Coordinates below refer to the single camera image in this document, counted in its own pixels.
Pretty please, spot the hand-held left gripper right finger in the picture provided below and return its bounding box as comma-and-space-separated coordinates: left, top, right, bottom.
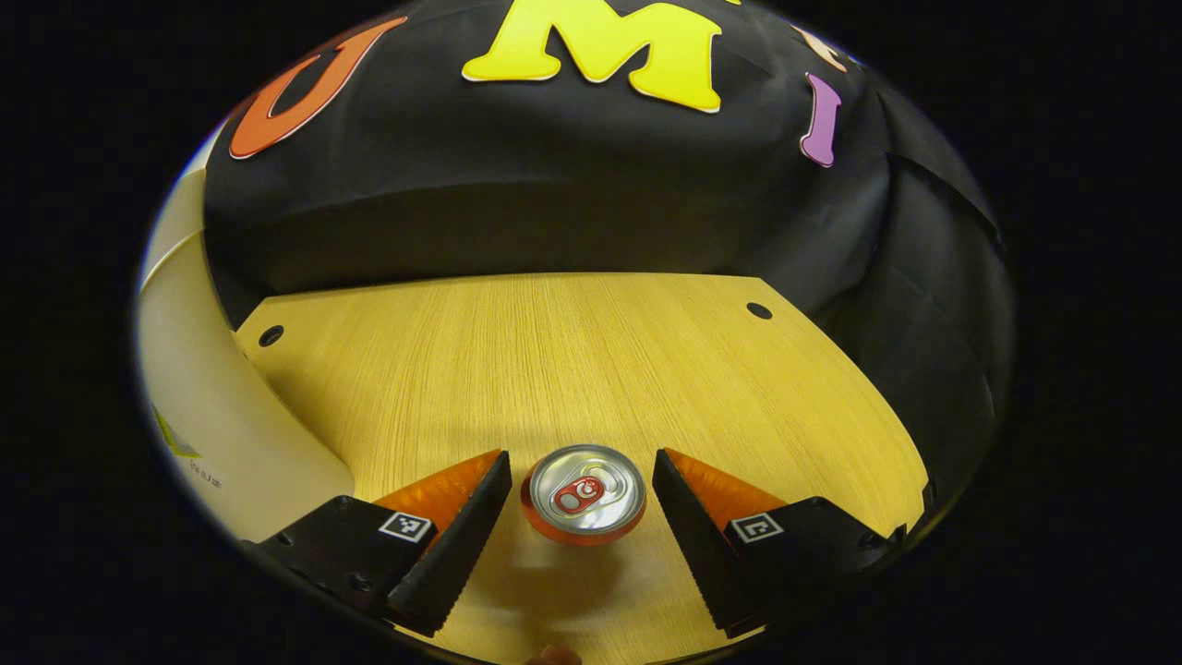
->
651, 448, 911, 638

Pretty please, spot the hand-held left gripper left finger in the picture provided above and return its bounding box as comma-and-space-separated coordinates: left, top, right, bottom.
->
242, 450, 513, 638

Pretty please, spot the orange pop can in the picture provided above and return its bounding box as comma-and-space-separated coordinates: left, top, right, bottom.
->
520, 444, 647, 547

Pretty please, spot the white desktop garbage bin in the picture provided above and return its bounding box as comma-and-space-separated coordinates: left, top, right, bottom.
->
137, 125, 356, 544

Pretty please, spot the wooden desktop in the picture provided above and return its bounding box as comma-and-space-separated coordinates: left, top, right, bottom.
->
231, 272, 929, 665

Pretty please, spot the black backdrop cloth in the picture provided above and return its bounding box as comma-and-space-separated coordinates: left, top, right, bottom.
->
203, 0, 1017, 518

